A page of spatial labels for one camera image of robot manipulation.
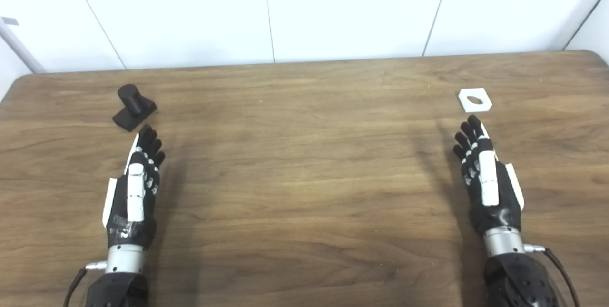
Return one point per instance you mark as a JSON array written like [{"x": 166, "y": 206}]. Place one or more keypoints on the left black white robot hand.
[{"x": 135, "y": 188}]

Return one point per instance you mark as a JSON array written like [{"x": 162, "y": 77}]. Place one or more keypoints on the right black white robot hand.
[{"x": 489, "y": 183}]

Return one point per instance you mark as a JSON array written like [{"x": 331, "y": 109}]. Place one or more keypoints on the black peg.
[{"x": 133, "y": 107}]

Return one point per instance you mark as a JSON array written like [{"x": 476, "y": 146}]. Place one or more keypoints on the white square piece with hole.
[{"x": 465, "y": 102}]

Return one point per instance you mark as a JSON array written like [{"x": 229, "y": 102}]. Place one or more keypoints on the grey wall corner post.
[{"x": 19, "y": 45}]

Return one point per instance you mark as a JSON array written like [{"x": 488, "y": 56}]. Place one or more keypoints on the small grey wall tag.
[{"x": 10, "y": 21}]

